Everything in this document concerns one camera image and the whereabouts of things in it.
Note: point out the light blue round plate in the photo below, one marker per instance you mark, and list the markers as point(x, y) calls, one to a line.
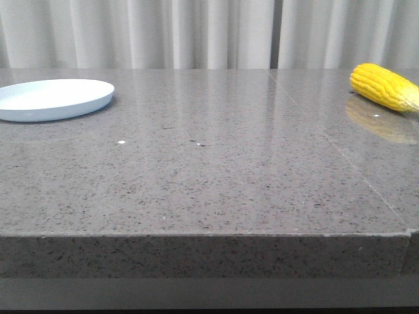
point(56, 99)

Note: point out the yellow corn cob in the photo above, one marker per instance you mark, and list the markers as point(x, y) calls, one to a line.
point(385, 87)

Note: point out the white pleated curtain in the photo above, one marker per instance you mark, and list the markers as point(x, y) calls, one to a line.
point(208, 34)

